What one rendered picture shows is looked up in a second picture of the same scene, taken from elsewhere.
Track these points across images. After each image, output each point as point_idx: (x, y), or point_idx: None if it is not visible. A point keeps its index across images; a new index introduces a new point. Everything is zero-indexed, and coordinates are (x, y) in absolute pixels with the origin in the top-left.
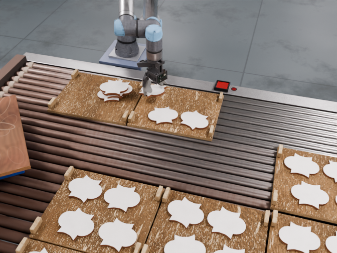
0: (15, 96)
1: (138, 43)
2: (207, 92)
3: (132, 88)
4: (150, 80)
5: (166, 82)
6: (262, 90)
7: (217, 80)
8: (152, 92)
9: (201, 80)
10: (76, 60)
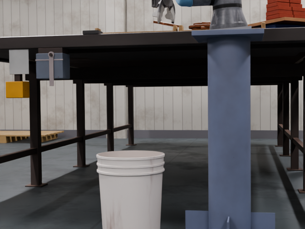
0: (283, 17)
1: (218, 29)
2: (110, 32)
3: (189, 25)
4: (167, 7)
5: (153, 12)
6: (48, 35)
7: (96, 30)
8: (165, 22)
9: (115, 33)
10: (283, 27)
